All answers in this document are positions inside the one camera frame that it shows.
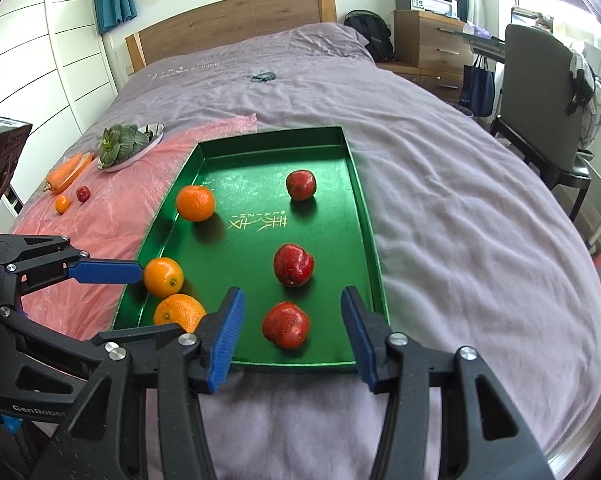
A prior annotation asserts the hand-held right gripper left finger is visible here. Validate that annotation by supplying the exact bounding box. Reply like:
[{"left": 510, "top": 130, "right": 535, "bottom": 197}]
[{"left": 30, "top": 286, "right": 246, "bottom": 480}]

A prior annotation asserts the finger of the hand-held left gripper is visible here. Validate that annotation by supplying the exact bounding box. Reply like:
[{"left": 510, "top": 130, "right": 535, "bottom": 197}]
[
  {"left": 0, "top": 305, "right": 184, "bottom": 378},
  {"left": 0, "top": 234, "right": 144, "bottom": 301}
]

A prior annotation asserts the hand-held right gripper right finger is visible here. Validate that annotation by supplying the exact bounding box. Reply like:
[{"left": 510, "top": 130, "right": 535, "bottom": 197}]
[{"left": 341, "top": 286, "right": 556, "bottom": 480}]

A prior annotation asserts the green metal tray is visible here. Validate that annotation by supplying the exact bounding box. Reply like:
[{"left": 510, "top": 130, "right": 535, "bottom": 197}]
[{"left": 111, "top": 126, "right": 391, "bottom": 374}]

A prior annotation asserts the pink plastic sheet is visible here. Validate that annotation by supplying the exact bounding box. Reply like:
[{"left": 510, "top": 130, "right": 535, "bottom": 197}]
[{"left": 13, "top": 112, "right": 258, "bottom": 341}]

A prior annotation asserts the carrot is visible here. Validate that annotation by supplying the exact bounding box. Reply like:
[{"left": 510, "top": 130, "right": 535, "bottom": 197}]
[{"left": 44, "top": 154, "right": 84, "bottom": 194}]

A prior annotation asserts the green bok choy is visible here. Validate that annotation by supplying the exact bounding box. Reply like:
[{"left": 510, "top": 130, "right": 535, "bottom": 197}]
[{"left": 98, "top": 124, "right": 151, "bottom": 167}]

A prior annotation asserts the white wardrobe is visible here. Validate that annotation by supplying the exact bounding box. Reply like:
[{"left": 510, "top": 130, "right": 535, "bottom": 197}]
[{"left": 0, "top": 0, "right": 118, "bottom": 171}]

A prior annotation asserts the bed with purple cover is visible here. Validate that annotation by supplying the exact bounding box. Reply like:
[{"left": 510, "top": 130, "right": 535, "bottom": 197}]
[{"left": 0, "top": 22, "right": 601, "bottom": 480}]

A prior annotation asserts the white plate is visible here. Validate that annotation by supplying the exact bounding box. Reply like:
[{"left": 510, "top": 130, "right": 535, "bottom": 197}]
[{"left": 97, "top": 121, "right": 165, "bottom": 173}]

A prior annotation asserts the dark blue tote bag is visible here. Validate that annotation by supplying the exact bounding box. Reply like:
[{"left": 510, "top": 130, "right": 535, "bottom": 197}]
[{"left": 462, "top": 55, "right": 496, "bottom": 117}]

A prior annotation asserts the wooden headboard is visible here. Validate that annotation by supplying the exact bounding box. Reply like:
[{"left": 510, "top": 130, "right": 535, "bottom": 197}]
[{"left": 125, "top": 0, "right": 338, "bottom": 78}]

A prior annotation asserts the grey chair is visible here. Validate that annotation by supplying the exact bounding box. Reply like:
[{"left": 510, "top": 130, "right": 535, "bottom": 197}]
[{"left": 491, "top": 24, "right": 594, "bottom": 223}]

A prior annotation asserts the black backpack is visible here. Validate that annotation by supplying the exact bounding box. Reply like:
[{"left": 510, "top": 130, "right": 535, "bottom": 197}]
[{"left": 344, "top": 10, "right": 395, "bottom": 63}]

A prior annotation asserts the wooden drawer cabinet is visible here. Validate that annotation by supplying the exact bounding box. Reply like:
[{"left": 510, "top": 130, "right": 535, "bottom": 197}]
[{"left": 378, "top": 9, "right": 474, "bottom": 103}]

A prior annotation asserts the desk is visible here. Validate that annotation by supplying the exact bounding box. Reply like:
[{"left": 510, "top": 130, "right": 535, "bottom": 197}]
[{"left": 451, "top": 22, "right": 509, "bottom": 63}]

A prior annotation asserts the checked garment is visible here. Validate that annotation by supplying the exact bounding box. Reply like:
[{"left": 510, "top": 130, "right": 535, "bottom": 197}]
[{"left": 565, "top": 45, "right": 601, "bottom": 148}]

